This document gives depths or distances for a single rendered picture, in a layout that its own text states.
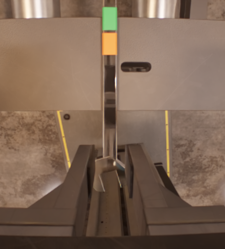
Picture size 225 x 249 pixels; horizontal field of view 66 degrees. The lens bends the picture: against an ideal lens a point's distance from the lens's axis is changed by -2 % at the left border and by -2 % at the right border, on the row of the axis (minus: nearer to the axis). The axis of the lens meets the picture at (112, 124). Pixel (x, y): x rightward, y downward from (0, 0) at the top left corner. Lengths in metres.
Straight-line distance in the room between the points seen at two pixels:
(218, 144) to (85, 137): 1.13
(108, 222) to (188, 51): 0.60
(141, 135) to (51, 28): 0.97
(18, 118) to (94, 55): 1.41
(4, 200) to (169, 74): 1.92
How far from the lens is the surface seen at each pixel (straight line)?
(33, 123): 1.53
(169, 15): 0.48
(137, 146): 0.15
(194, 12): 0.65
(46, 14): 0.49
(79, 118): 1.07
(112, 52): 0.18
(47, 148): 1.56
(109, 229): 0.66
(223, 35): 0.22
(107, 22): 0.18
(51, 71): 0.19
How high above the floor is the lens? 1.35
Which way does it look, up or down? 74 degrees down
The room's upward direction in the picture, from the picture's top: 177 degrees clockwise
